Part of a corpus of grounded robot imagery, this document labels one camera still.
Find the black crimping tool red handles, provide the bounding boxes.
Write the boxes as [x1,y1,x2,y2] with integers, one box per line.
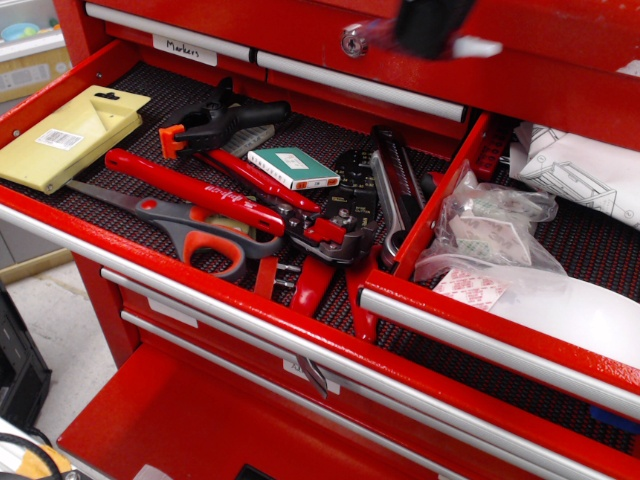
[327,150,381,343]

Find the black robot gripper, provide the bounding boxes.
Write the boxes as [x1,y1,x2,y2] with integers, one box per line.
[394,0,475,60]

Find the open red drawer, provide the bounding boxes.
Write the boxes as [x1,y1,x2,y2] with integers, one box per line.
[0,38,640,480]
[56,342,451,480]
[358,112,639,421]

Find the grey orange scissors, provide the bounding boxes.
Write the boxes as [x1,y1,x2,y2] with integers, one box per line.
[66,180,284,281]

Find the red black screwdriver handle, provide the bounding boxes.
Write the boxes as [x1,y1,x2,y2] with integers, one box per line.
[420,171,444,201]

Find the blue tape piece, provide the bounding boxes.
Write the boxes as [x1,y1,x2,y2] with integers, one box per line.
[589,405,640,435]

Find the clear bag of adhesive pads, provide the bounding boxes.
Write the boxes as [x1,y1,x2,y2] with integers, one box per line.
[414,162,566,282]

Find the red threadlocker glue tube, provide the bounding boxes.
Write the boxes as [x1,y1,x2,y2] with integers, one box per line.
[343,19,503,60]

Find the black plastic crate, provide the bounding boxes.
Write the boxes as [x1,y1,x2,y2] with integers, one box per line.
[1,284,52,430]

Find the white plastic bag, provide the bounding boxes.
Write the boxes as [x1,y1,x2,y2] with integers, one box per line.
[483,266,639,367]

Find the cardboard box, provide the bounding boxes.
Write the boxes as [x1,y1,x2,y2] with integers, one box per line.
[1,47,71,102]

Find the yellow flat plastic case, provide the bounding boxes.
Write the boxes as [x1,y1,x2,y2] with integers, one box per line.
[1,85,150,195]

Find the white instruction paper sheets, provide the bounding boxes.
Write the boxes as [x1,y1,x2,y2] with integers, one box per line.
[509,122,639,228]

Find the red bit strip holder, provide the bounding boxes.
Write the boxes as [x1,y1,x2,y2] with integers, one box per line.
[254,256,301,299]

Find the green white small box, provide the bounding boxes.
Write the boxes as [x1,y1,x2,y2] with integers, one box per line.
[247,147,340,190]

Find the red hex bit holder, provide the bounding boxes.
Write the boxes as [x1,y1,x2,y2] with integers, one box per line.
[471,116,515,182]

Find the red tool cabinet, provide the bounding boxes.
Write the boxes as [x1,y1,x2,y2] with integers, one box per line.
[56,1,639,479]

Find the white markers label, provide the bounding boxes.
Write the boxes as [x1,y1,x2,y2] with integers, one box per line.
[152,34,218,66]

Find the right open red drawer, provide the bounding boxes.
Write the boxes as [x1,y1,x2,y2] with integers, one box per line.
[358,112,639,421]

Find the silver cabinet key lock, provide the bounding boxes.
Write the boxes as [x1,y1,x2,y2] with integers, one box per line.
[340,28,368,58]

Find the black red wire stripper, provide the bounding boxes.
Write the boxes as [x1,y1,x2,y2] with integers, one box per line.
[283,209,378,317]

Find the bottom open red drawer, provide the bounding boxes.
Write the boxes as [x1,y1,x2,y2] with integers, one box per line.
[56,342,451,480]

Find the black spring clamp orange tips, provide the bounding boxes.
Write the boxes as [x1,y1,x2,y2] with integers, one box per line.
[159,77,291,159]

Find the clear ribbed bit case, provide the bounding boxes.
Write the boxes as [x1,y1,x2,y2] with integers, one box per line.
[221,124,275,158]

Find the left open red drawer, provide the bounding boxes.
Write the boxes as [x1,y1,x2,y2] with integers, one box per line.
[0,38,640,480]

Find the red handled pliers tool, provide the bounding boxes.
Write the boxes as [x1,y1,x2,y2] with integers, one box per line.
[105,149,285,237]

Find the red white adhesive pad sheet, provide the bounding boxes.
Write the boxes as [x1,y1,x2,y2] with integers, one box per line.
[433,269,507,311]

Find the silver black utility knife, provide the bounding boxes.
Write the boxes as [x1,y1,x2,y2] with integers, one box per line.
[370,125,426,268]

